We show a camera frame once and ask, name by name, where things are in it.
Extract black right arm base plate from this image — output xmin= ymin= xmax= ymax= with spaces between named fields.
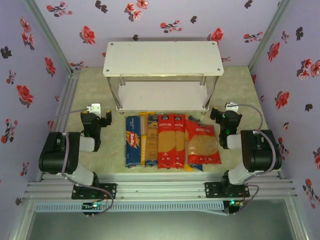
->
xmin=204 ymin=181 xmax=251 ymax=200

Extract aluminium corner post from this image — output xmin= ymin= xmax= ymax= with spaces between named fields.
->
xmin=23 ymin=0 xmax=76 ymax=74
xmin=246 ymin=0 xmax=294 ymax=74

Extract right circuit board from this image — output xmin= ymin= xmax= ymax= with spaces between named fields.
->
xmin=227 ymin=199 xmax=245 ymax=215

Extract blue pasta box with figure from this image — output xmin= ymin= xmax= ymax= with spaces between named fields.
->
xmin=188 ymin=115 xmax=204 ymax=172

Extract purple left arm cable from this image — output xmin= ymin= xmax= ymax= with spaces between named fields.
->
xmin=51 ymin=106 xmax=115 ymax=216

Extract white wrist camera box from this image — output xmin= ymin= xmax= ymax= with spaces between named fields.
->
xmin=225 ymin=101 xmax=240 ymax=113
xmin=86 ymin=103 xmax=102 ymax=118

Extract red spaghetti bag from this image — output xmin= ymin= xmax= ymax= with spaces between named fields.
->
xmin=157 ymin=114 xmax=177 ymax=170
xmin=174 ymin=114 xmax=188 ymax=170

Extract blue and tan pasta box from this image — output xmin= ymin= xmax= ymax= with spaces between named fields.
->
xmin=145 ymin=113 xmax=161 ymax=167

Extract blue Barilla spaghetti box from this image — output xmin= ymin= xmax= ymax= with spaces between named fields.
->
xmin=124 ymin=115 xmax=143 ymax=169

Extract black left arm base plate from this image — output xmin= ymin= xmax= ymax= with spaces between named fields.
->
xmin=71 ymin=182 xmax=118 ymax=200

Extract white two-tier shelf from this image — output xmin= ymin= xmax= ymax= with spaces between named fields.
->
xmin=102 ymin=40 xmax=224 ymax=112

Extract white slotted cable duct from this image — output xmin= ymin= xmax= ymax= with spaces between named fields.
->
xmin=33 ymin=202 xmax=225 ymax=212

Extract aluminium side frame rail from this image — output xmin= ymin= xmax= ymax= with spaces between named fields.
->
xmin=53 ymin=70 xmax=81 ymax=137

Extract wide red macaroni bag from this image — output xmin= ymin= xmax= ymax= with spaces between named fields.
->
xmin=185 ymin=119 xmax=223 ymax=166

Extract left circuit board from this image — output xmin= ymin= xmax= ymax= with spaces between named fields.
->
xmin=82 ymin=201 xmax=108 ymax=214

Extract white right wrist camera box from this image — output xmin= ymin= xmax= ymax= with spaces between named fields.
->
xmin=225 ymin=101 xmax=240 ymax=113

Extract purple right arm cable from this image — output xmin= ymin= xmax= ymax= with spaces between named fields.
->
xmin=234 ymin=103 xmax=283 ymax=216

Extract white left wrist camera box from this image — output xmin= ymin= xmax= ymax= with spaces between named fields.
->
xmin=86 ymin=103 xmax=102 ymax=118

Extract aluminium base frame rails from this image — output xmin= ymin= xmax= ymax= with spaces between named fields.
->
xmin=24 ymin=171 xmax=299 ymax=201

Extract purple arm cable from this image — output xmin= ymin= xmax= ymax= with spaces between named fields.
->
xmin=51 ymin=106 xmax=115 ymax=216
xmin=234 ymin=103 xmax=283 ymax=216

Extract circuit board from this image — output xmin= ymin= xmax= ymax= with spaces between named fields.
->
xmin=227 ymin=199 xmax=245 ymax=215
xmin=82 ymin=201 xmax=108 ymax=214

